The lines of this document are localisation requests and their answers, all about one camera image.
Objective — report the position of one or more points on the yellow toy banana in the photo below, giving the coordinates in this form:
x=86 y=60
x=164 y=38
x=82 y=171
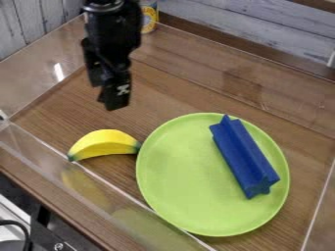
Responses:
x=103 y=142

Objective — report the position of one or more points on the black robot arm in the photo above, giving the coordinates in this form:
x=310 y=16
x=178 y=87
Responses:
x=104 y=4

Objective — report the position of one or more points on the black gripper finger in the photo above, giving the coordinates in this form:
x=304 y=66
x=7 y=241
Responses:
x=98 y=64
x=115 y=89

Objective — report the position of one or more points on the blue star-shaped block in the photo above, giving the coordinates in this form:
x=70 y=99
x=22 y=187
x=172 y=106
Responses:
x=254 y=173

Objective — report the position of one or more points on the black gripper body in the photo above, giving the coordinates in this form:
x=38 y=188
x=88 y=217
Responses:
x=114 y=35

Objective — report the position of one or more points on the clear acrylic front wall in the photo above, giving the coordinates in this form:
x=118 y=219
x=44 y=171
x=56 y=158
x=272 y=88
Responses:
x=115 y=221

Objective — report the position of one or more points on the green round plate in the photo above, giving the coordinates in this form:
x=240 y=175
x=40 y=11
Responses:
x=187 y=183

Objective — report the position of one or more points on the yellow labelled tin can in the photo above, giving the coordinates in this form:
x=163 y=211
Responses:
x=150 y=8

